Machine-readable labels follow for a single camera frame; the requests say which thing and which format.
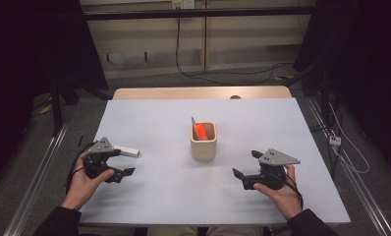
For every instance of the black curtain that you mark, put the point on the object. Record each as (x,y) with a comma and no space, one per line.
(367,65)
(26,65)

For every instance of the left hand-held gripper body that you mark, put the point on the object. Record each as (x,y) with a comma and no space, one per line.
(100,154)

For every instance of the beige square cup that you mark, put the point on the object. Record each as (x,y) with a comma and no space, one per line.
(203,149)

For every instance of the black metal stand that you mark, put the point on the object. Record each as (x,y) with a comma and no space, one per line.
(56,108)
(324,95)

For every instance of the orange highlighter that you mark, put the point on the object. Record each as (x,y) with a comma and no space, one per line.
(201,131)

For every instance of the black horizontal bar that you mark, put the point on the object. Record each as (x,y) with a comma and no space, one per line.
(200,13)

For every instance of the wooden table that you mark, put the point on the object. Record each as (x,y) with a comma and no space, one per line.
(183,92)

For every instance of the aluminium floor rail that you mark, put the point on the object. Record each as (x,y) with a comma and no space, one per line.
(357,183)
(36,183)

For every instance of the yellow floor tape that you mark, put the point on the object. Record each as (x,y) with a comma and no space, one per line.
(283,78)
(45,109)

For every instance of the pale grey table mat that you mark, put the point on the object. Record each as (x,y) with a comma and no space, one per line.
(167,183)

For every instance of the white wall socket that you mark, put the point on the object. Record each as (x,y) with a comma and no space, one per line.
(183,4)

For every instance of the white cylindrical tube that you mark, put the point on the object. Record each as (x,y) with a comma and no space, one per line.
(131,151)

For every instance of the white power strip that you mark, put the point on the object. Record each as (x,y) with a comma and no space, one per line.
(335,141)

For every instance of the person's right hand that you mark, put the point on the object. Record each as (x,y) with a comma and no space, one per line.
(283,200)

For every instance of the small black floor strip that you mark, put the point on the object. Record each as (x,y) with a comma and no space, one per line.
(80,140)

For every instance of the person's left hand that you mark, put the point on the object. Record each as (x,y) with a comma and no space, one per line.
(83,187)

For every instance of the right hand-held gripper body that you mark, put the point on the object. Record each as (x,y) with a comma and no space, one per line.
(275,159)

